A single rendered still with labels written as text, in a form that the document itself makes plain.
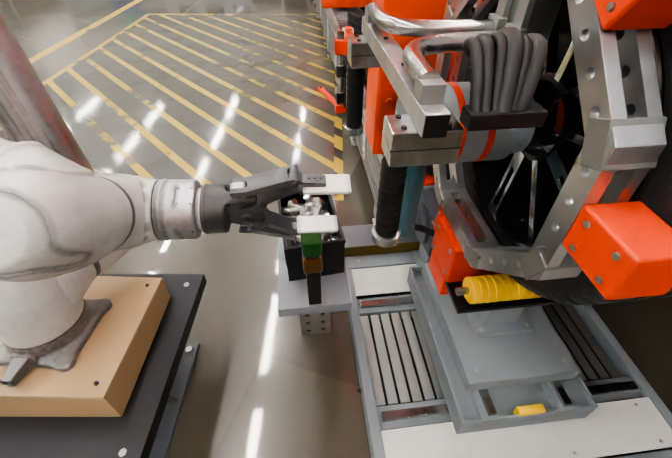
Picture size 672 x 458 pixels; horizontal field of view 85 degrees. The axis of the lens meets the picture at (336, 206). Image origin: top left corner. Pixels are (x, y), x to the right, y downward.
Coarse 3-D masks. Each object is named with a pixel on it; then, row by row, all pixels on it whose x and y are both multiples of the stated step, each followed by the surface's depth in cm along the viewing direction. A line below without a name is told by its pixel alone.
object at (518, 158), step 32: (544, 64) 64; (544, 96) 71; (576, 96) 57; (544, 128) 71; (576, 128) 59; (512, 160) 76; (544, 160) 66; (480, 192) 87; (512, 192) 79; (544, 192) 69; (512, 224) 80
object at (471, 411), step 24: (432, 312) 117; (432, 336) 109; (456, 384) 100; (528, 384) 100; (552, 384) 98; (576, 384) 100; (456, 408) 94; (480, 408) 94; (504, 408) 96; (528, 408) 92; (552, 408) 95; (576, 408) 93; (456, 432) 95
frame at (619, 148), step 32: (480, 0) 72; (576, 0) 43; (576, 32) 43; (608, 32) 40; (640, 32) 40; (448, 64) 82; (576, 64) 43; (608, 64) 39; (640, 64) 40; (608, 96) 39; (640, 96) 40; (608, 128) 39; (640, 128) 39; (576, 160) 44; (608, 160) 40; (640, 160) 40; (448, 192) 88; (576, 192) 45; (608, 192) 45; (480, 224) 79; (544, 224) 51; (480, 256) 72; (512, 256) 60; (544, 256) 52
